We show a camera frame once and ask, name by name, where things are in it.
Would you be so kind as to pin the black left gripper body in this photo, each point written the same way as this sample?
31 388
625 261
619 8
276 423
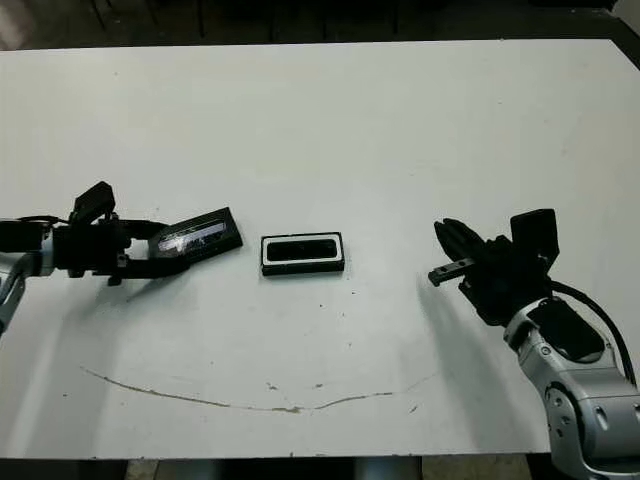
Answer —
90 250

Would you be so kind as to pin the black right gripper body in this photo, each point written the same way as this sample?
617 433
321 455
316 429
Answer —
505 285

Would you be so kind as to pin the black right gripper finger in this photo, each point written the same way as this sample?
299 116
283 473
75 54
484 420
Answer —
457 247
472 235

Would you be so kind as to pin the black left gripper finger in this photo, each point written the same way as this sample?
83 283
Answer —
147 228
155 269

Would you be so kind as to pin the black box lid with print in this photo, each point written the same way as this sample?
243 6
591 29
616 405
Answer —
210 235

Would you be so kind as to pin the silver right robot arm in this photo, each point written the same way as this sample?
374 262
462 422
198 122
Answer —
585 400

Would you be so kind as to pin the black box base white insert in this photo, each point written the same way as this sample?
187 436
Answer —
300 270

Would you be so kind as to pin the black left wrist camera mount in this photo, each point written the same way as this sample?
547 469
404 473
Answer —
95 200

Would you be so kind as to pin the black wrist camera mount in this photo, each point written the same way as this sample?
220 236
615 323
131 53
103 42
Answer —
95 200
532 232

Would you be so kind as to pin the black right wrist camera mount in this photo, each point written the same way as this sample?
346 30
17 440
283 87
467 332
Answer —
532 232

